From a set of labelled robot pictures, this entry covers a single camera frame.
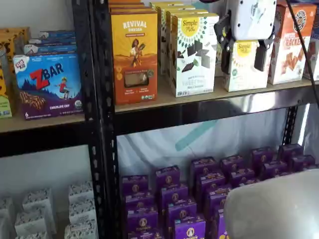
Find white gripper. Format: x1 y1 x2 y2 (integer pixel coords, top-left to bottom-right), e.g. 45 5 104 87
213 0 278 75

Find small white yellow-label box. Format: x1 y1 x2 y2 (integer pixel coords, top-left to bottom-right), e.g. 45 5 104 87
224 39 269 93

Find orange pretzel crackers box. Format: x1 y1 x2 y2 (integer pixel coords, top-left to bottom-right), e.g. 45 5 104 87
267 1 318 85

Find wooden shelf board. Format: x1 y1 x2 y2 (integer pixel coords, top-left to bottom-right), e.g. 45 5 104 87
114 79 319 114
0 112 87 133

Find white Sweet Thins box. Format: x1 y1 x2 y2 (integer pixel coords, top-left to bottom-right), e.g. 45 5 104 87
149 0 185 10
156 4 197 75
165 8 210 84
170 12 220 98

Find blue white cracker box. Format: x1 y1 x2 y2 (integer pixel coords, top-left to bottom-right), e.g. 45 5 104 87
302 23 319 82

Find purple snack box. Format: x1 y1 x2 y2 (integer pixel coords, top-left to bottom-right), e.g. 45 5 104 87
220 155 245 173
160 183 189 208
205 185 233 213
128 228 165 239
190 156 218 175
290 154 317 172
121 175 150 194
126 206 160 233
210 198 228 239
173 218 207 239
195 171 225 193
250 146 274 167
228 167 255 187
155 165 181 187
166 201 199 225
261 160 289 179
124 191 156 212
278 143 304 160
238 178 262 188

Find orange Revival snack box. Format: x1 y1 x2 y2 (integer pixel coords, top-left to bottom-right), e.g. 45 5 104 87
111 11 159 106
110 7 157 15

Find blue purple Zbar box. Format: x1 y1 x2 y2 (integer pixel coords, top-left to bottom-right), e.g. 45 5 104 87
28 36 77 47
12 51 84 121
23 43 78 56
39 30 76 40

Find yellow Bobo's snack box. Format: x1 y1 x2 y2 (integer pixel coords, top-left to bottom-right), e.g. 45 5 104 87
0 53 16 120
0 27 31 75

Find white plastic backdrop sheet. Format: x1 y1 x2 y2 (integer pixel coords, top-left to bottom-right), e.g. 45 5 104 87
116 103 319 180

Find teal tape strip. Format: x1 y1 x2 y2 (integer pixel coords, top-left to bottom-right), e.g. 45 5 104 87
174 120 218 153

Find white speckled carton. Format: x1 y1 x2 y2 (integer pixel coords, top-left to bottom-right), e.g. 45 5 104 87
21 188 55 213
68 181 95 204
69 198 97 225
64 222 98 239
16 231 51 239
14 211 48 235

